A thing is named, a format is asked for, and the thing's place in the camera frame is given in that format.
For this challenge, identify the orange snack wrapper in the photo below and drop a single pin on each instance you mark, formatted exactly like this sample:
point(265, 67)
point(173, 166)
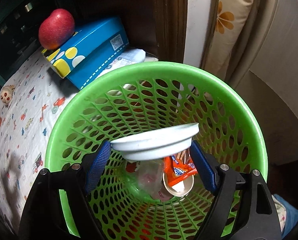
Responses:
point(176, 172)

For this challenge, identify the floral pillow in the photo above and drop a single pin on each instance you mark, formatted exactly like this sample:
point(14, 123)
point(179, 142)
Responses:
point(228, 30)

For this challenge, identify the green plastic basket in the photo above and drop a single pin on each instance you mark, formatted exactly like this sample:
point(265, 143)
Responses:
point(164, 70)

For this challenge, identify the clear plastic cup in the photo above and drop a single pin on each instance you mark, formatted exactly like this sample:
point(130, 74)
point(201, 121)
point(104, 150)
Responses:
point(149, 180)

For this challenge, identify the cream plush toy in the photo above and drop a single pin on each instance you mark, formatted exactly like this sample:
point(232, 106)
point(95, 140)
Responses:
point(7, 96)

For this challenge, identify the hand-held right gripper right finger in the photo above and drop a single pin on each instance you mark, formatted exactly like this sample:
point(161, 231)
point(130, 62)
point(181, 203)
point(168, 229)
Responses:
point(201, 167)

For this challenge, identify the blue dotted tissue box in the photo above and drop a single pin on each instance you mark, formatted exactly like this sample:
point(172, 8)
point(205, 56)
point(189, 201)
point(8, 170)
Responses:
point(96, 45)

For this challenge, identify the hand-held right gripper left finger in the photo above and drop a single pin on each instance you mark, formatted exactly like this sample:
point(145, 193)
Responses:
point(99, 165)

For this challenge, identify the blue cloth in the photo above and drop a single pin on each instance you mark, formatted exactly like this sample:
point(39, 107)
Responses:
point(292, 212)

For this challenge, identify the red apple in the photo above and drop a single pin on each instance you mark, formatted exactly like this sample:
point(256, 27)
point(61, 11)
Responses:
point(56, 27)

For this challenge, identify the printed blanket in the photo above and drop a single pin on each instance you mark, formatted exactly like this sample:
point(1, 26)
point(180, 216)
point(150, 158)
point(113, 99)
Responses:
point(21, 130)

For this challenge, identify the brown wooden panel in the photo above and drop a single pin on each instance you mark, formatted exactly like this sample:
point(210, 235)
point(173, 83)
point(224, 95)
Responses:
point(164, 17)

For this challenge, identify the white plastic bowl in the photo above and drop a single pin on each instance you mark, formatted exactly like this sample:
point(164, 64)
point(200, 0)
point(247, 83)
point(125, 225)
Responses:
point(154, 142)

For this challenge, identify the white paper cup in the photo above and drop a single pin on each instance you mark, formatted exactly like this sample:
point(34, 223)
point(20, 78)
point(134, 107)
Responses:
point(178, 191)

